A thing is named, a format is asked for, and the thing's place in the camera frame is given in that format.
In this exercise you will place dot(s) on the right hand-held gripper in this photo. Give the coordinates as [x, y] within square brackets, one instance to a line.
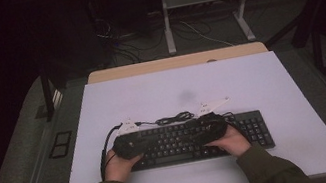
[210, 129]

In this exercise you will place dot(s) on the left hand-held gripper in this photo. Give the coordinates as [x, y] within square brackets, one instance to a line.
[128, 145]

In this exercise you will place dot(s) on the black computer keyboard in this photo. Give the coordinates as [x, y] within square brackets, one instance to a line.
[252, 130]

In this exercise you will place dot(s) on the person's left hand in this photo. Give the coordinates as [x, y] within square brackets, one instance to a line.
[117, 169]

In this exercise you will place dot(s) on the person's right hand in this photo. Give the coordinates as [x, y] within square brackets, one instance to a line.
[233, 145]

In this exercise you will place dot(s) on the wooden table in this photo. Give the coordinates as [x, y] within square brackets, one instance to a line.
[163, 64]

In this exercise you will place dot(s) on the black floor socket frame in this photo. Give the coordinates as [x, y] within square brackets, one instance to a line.
[60, 144]

